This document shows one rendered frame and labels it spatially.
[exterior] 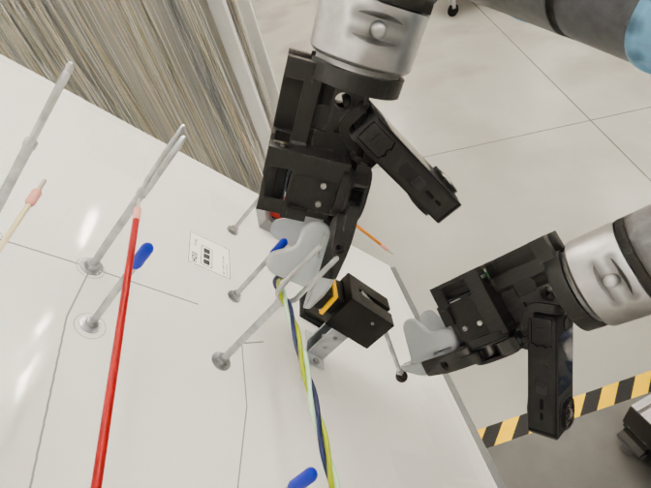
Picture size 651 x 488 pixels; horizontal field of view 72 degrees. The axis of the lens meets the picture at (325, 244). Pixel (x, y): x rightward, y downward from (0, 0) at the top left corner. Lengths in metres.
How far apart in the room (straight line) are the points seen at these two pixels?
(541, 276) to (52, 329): 0.37
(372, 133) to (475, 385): 1.40
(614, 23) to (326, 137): 0.18
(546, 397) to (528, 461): 1.15
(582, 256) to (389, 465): 0.26
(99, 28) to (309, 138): 0.77
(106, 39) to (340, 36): 0.77
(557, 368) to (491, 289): 0.08
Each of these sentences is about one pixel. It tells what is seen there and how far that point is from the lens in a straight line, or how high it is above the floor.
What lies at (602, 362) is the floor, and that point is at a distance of 1.78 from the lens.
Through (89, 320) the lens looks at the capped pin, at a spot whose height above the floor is 1.27.
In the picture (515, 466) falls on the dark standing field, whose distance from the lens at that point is 1.58.
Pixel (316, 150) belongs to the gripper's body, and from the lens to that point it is 0.34.
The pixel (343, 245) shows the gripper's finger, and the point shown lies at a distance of 0.35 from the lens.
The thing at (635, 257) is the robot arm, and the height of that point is 1.22.
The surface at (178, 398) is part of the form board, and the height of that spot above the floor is 1.21.
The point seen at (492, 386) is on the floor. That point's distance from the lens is 1.67.
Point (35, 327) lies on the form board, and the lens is 0.35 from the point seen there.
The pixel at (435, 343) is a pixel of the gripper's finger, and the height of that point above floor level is 1.09.
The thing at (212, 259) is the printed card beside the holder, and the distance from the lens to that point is 0.48.
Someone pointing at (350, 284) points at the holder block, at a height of 1.16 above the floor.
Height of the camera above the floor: 1.48
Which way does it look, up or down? 43 degrees down
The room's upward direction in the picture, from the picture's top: 18 degrees counter-clockwise
